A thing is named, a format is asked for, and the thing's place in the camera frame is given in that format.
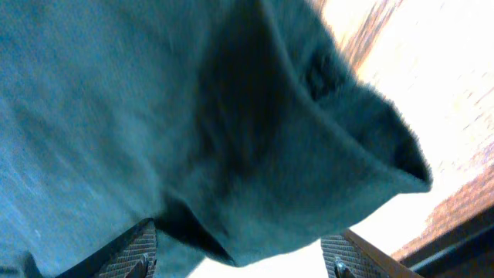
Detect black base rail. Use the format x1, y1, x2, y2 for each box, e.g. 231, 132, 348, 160
393, 205, 493, 277

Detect black shorts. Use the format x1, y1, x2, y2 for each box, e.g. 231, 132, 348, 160
1, 0, 431, 277

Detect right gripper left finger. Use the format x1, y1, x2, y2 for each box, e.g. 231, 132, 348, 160
57, 218, 157, 278

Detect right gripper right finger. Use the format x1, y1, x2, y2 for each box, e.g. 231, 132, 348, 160
320, 229, 422, 278

